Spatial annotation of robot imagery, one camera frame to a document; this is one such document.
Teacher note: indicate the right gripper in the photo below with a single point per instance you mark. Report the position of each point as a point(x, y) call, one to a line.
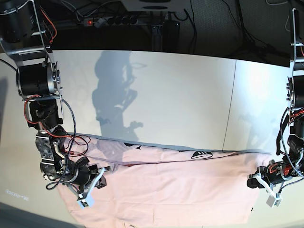
point(82, 173)

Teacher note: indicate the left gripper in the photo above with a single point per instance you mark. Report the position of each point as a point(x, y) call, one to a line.
point(274, 173)

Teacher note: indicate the pink T-shirt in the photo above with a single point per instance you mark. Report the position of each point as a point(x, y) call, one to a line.
point(155, 187)

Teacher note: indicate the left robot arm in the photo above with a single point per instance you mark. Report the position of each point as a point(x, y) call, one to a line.
point(290, 139)

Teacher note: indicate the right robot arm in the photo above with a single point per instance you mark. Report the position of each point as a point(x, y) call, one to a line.
point(26, 35)

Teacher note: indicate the black power strip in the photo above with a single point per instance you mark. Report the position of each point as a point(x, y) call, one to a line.
point(110, 21)

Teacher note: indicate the black box under table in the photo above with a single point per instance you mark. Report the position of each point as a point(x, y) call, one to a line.
point(171, 29)

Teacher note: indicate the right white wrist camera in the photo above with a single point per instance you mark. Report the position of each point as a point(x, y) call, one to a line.
point(85, 198)

